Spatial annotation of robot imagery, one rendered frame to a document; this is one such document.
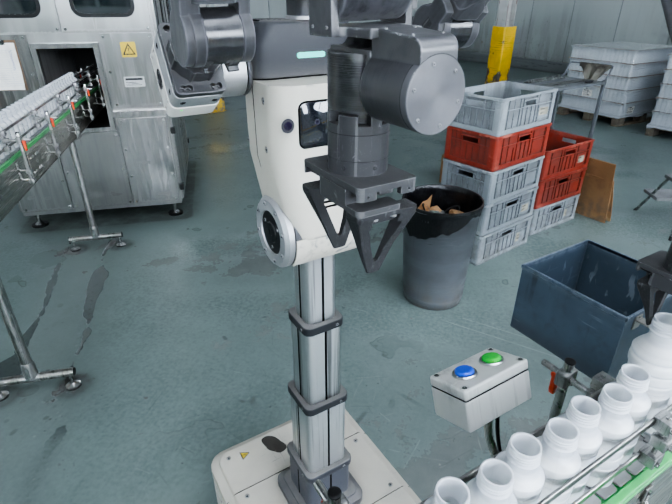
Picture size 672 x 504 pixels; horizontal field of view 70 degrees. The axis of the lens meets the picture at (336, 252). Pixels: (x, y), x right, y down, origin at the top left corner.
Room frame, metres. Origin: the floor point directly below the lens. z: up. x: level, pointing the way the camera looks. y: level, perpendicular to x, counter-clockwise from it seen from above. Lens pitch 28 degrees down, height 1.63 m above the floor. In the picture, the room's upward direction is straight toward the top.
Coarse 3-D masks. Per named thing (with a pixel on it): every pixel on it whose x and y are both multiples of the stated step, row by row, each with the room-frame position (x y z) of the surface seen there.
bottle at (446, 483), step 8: (440, 480) 0.35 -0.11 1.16; (448, 480) 0.35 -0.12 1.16; (456, 480) 0.35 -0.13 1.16; (440, 488) 0.35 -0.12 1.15; (448, 488) 0.35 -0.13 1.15; (456, 488) 0.35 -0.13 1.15; (464, 488) 0.34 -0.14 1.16; (432, 496) 0.36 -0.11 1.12; (440, 496) 0.35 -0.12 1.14; (448, 496) 0.35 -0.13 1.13; (456, 496) 0.35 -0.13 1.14; (464, 496) 0.34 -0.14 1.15
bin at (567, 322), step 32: (544, 256) 1.25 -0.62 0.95; (576, 256) 1.34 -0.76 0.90; (608, 256) 1.30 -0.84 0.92; (544, 288) 1.14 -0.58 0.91; (576, 288) 1.36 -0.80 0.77; (608, 288) 1.28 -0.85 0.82; (512, 320) 1.20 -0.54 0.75; (544, 320) 1.12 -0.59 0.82; (576, 320) 1.04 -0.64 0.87; (608, 320) 0.98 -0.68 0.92; (640, 320) 0.96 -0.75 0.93; (576, 352) 1.02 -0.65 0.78; (608, 352) 0.96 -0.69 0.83
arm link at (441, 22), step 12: (444, 0) 0.94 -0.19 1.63; (456, 0) 0.93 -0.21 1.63; (468, 0) 0.91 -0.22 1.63; (480, 0) 0.92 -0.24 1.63; (420, 12) 0.98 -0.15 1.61; (432, 12) 0.95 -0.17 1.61; (444, 12) 0.93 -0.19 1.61; (456, 12) 0.93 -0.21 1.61; (468, 12) 0.93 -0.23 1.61; (480, 12) 0.95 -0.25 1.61; (420, 24) 0.98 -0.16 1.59; (432, 24) 0.95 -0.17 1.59; (444, 24) 0.94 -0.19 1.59
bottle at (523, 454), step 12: (516, 444) 0.41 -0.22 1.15; (528, 444) 0.41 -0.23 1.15; (540, 444) 0.39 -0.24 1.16; (504, 456) 0.40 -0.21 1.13; (516, 456) 0.38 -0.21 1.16; (528, 456) 0.38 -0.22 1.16; (540, 456) 0.39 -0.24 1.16; (516, 468) 0.38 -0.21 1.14; (528, 468) 0.38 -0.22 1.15; (540, 468) 0.39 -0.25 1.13; (516, 480) 0.38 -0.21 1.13; (528, 480) 0.37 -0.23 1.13; (540, 480) 0.38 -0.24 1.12; (516, 492) 0.37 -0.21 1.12; (528, 492) 0.37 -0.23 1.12; (540, 492) 0.38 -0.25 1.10
